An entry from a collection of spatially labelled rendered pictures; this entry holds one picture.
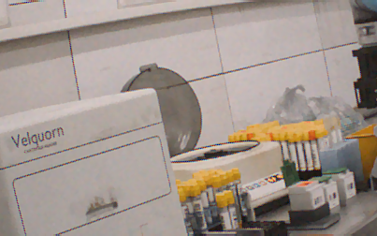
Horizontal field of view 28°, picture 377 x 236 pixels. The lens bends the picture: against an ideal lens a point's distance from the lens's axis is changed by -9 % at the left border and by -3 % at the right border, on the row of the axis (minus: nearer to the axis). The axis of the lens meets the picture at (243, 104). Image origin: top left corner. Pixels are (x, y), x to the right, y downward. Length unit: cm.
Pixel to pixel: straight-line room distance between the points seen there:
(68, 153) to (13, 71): 76
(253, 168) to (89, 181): 73
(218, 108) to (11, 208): 132
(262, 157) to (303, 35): 91
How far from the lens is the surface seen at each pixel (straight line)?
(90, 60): 179
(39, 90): 169
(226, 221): 124
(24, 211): 85
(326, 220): 135
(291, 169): 139
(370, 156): 165
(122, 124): 96
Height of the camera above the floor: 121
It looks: 4 degrees down
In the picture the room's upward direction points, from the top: 11 degrees counter-clockwise
